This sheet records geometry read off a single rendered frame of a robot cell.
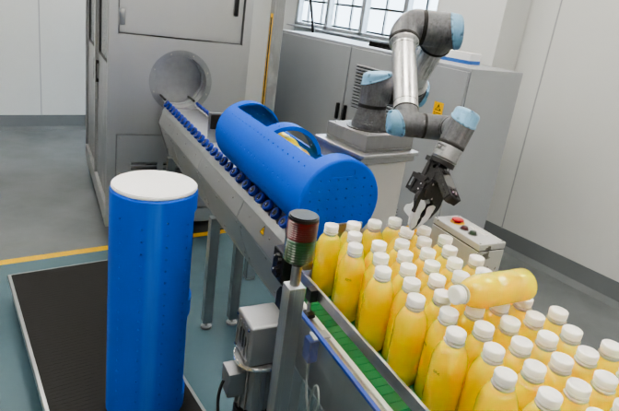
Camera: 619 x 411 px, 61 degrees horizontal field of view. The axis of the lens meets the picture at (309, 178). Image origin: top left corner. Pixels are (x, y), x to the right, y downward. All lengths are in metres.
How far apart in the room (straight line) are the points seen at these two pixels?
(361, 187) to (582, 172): 2.78
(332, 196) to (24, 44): 5.18
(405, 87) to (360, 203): 0.39
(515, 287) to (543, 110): 3.28
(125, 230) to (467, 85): 2.14
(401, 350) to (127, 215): 0.96
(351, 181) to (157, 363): 0.93
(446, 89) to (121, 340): 2.26
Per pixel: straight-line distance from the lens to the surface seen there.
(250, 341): 1.43
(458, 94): 3.23
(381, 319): 1.28
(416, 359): 1.21
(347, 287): 1.35
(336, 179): 1.61
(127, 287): 1.85
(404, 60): 1.69
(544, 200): 4.42
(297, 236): 1.05
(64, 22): 6.48
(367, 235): 1.51
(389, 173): 2.17
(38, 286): 3.04
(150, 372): 2.02
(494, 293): 1.16
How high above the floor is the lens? 1.65
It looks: 18 degrees down
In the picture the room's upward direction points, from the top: 8 degrees clockwise
